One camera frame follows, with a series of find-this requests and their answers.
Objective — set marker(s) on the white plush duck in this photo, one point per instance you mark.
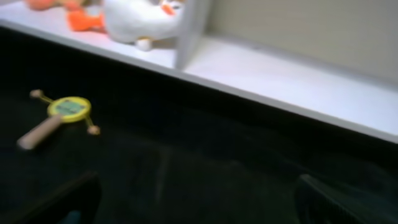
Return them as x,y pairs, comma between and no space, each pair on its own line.
140,21

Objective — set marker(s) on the white shelf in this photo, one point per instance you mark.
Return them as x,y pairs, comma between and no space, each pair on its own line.
280,81

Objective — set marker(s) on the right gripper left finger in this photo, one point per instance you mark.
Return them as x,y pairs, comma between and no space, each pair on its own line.
66,205

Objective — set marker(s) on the yellow rattle drum toy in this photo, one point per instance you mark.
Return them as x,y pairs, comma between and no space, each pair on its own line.
59,115

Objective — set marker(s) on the orange plush toy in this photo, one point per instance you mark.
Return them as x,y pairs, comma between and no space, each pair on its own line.
51,3

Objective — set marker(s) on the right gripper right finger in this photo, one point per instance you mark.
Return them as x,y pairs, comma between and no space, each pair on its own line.
326,205

